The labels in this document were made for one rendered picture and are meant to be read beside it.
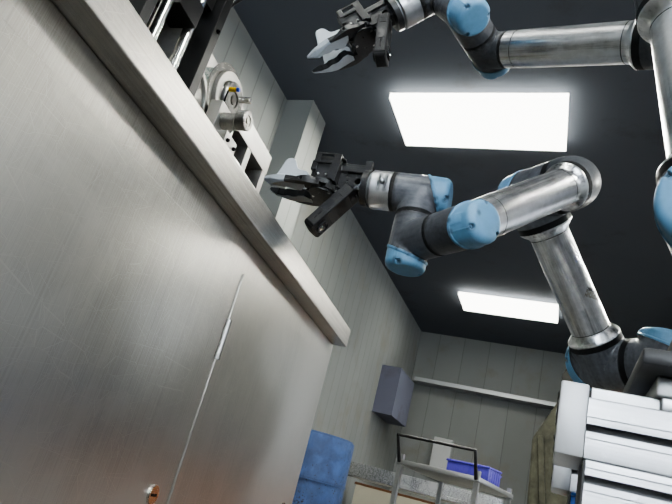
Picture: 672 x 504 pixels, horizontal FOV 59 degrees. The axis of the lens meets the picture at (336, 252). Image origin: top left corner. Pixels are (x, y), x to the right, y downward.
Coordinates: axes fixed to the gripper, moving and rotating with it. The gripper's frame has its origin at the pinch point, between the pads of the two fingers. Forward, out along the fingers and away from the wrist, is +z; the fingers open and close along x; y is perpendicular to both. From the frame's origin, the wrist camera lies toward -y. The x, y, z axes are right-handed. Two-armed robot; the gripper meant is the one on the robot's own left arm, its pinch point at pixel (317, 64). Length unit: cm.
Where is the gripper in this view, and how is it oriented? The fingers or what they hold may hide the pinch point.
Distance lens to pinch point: 130.2
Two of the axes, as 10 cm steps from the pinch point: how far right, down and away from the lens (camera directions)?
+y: -4.2, -7.8, 4.7
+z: -8.8, 4.7, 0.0
